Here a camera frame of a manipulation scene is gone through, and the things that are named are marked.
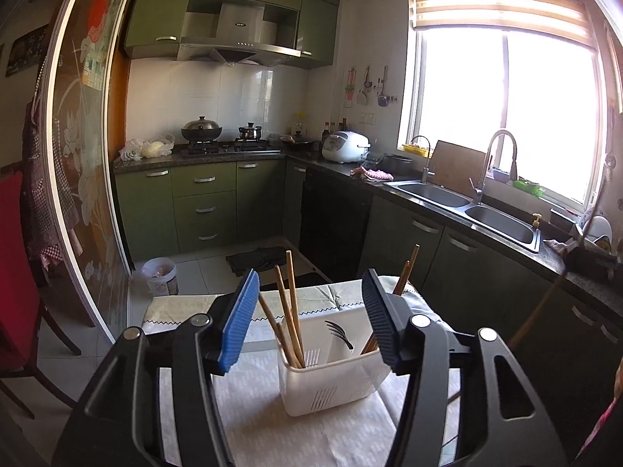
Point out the plastic bag with food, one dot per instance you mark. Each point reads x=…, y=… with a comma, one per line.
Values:
x=135, y=149

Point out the yellow sponge basket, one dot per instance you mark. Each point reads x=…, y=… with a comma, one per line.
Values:
x=417, y=150

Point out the green upper cabinets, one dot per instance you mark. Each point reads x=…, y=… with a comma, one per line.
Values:
x=300, y=33

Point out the green cabinets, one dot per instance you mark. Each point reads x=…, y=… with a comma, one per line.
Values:
x=300, y=33
x=176, y=209

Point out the small steel pot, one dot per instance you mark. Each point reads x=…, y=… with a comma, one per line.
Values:
x=250, y=132

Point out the green lower cabinets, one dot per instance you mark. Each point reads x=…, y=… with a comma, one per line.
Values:
x=176, y=209

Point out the white rice cooker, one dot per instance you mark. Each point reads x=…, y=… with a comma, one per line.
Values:
x=345, y=147

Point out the light wooden chopstick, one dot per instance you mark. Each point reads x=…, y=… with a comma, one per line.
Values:
x=406, y=272
x=289, y=321
x=294, y=312

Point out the stainless range hood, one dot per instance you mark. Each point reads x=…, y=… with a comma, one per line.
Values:
x=239, y=32

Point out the white dish rack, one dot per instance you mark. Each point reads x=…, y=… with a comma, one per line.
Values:
x=597, y=233

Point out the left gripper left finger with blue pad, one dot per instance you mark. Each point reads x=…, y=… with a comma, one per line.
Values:
x=233, y=315

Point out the green sponge holder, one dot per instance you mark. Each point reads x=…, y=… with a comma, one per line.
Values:
x=529, y=187

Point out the striped window blind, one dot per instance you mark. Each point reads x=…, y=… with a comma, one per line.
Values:
x=566, y=20

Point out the dark-tipped wooden chopstick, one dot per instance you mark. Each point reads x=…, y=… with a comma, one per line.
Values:
x=542, y=310
x=290, y=357
x=384, y=311

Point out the tall chrome faucet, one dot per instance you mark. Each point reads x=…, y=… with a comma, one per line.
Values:
x=479, y=187

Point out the double stainless sink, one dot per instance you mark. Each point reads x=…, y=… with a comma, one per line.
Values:
x=478, y=214

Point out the black wok with lid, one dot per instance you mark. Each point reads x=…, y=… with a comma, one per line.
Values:
x=201, y=130

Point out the wooden cutting board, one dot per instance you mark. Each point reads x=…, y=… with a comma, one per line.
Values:
x=455, y=167

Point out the person's right hand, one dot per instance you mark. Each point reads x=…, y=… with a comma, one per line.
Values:
x=618, y=381

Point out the gas stove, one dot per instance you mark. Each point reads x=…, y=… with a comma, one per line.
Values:
x=203, y=148

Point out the dark lower cabinets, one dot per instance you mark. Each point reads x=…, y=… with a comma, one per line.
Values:
x=468, y=275

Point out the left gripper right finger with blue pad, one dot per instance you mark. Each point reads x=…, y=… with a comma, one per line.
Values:
x=382, y=320

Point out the hanging ladle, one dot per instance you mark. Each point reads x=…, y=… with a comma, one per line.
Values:
x=383, y=100

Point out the red upholstered chair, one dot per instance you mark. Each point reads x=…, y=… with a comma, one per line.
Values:
x=22, y=308

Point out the white plastic utensil holder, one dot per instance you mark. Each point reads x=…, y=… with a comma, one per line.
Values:
x=333, y=375

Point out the glass sliding door with flowers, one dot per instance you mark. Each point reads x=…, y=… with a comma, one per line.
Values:
x=75, y=93

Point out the white trash bin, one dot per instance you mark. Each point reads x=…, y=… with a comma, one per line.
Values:
x=161, y=276

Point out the framed picture on wall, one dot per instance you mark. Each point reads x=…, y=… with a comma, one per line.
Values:
x=27, y=51

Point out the dark floor mat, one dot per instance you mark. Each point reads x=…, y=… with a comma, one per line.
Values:
x=260, y=260

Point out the hanging checkered apron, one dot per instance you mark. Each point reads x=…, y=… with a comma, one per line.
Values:
x=43, y=242

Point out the pink cloth on counter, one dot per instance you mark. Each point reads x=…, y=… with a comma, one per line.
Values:
x=373, y=176

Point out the dark pot by sink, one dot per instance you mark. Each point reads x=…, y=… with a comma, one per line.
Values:
x=396, y=165

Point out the small chrome faucet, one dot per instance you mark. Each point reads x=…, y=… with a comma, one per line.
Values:
x=426, y=173

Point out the black frying pan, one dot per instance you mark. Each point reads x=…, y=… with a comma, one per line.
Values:
x=298, y=143

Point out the black plastic fork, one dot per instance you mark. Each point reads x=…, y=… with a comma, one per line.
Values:
x=339, y=333

